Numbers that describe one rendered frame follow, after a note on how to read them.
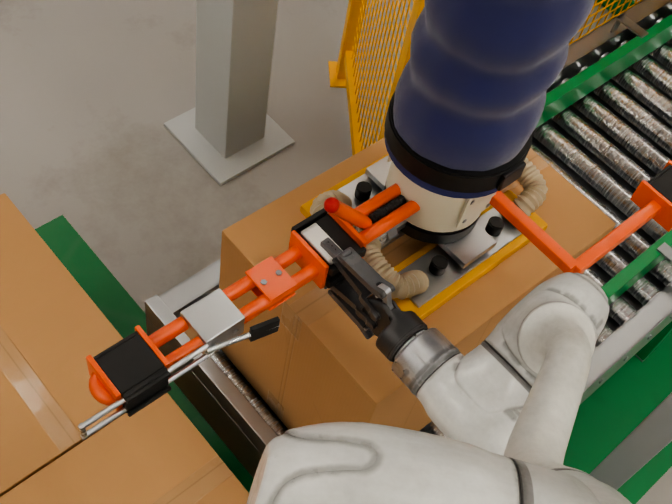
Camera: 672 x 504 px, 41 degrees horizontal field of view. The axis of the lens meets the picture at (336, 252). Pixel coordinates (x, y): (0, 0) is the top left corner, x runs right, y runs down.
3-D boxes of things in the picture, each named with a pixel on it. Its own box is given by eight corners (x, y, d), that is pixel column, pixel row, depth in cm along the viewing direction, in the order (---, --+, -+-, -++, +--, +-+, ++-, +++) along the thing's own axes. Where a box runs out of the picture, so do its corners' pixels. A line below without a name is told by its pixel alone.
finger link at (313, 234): (330, 265, 134) (330, 263, 133) (300, 234, 136) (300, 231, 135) (345, 255, 135) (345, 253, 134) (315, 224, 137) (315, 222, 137)
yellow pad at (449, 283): (506, 194, 166) (514, 177, 162) (546, 230, 162) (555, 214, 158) (370, 286, 150) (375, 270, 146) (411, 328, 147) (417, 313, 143)
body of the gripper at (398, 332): (398, 346, 125) (354, 300, 128) (387, 373, 132) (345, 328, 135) (436, 318, 128) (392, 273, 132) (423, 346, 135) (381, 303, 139)
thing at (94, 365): (140, 341, 127) (138, 324, 123) (170, 379, 125) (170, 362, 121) (88, 373, 124) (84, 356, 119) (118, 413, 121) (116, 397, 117)
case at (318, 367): (423, 210, 212) (465, 89, 179) (546, 330, 198) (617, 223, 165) (215, 343, 185) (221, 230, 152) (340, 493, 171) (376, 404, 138)
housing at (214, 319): (217, 301, 133) (218, 285, 129) (245, 333, 131) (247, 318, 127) (178, 325, 130) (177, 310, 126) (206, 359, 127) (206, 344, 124)
